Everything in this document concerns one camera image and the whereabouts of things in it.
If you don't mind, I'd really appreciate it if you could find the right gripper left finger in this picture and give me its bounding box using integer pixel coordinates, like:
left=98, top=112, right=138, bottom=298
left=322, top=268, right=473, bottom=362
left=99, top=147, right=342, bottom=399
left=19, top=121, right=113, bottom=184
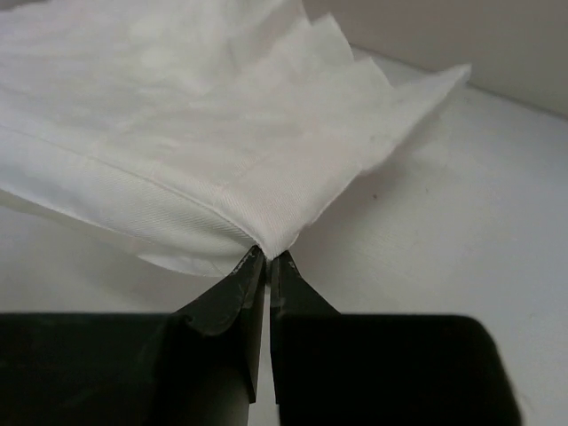
left=163, top=247, right=265, bottom=425

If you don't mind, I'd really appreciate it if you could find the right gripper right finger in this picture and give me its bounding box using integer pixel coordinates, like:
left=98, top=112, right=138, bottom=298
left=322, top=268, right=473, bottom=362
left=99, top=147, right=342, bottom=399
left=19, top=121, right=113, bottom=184
left=270, top=252, right=346, bottom=425

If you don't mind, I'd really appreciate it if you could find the white pleated skirt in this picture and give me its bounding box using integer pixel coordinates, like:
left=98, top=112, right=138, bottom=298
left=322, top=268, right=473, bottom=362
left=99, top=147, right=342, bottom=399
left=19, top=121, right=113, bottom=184
left=1, top=1, right=470, bottom=276

